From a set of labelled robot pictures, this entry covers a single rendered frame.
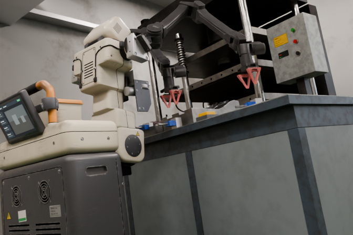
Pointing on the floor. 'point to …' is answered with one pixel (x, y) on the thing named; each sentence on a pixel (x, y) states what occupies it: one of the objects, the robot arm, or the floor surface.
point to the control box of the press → (297, 51)
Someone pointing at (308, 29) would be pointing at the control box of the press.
